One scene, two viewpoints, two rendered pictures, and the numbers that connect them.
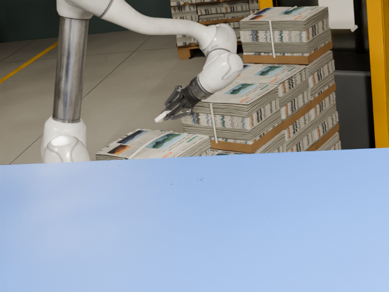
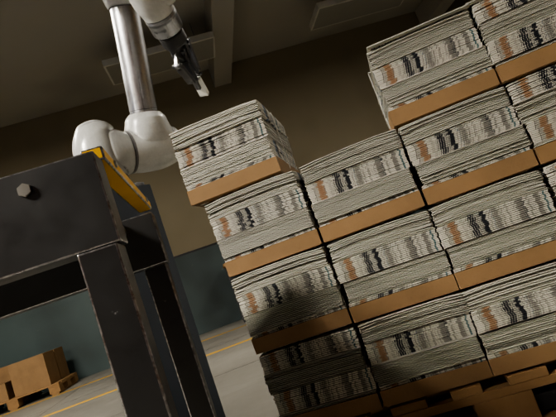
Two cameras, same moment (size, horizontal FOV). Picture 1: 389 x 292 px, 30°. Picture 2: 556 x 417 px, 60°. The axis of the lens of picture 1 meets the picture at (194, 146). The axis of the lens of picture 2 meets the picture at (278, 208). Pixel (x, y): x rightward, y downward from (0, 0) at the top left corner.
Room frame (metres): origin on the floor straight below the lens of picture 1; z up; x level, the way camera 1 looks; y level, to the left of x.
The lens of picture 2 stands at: (2.10, -1.25, 0.58)
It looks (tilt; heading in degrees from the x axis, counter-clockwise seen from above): 7 degrees up; 64
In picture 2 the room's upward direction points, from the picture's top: 20 degrees counter-clockwise
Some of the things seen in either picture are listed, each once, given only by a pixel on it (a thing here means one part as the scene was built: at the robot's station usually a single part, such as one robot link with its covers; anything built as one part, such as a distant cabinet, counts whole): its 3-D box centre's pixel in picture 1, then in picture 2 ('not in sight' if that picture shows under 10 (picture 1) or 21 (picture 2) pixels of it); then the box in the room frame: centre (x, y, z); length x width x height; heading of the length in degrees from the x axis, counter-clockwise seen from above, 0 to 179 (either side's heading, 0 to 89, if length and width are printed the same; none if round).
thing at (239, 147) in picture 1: (233, 133); (437, 113); (3.22, -0.19, 0.86); 0.38 x 0.29 x 0.04; 51
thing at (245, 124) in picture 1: (231, 116); (427, 88); (3.22, -0.19, 0.95); 0.38 x 0.29 x 0.23; 51
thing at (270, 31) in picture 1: (296, 130); not in sight; (3.68, -0.56, 0.65); 0.39 x 0.30 x 1.29; 52
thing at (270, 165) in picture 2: not in sight; (240, 184); (2.65, 0.08, 0.86); 0.29 x 0.16 x 0.04; 143
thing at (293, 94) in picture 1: (263, 95); (524, 46); (3.44, -0.38, 0.95); 0.38 x 0.29 x 0.23; 51
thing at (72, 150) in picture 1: (68, 167); (100, 152); (2.34, 0.45, 1.17); 0.18 x 0.16 x 0.22; 12
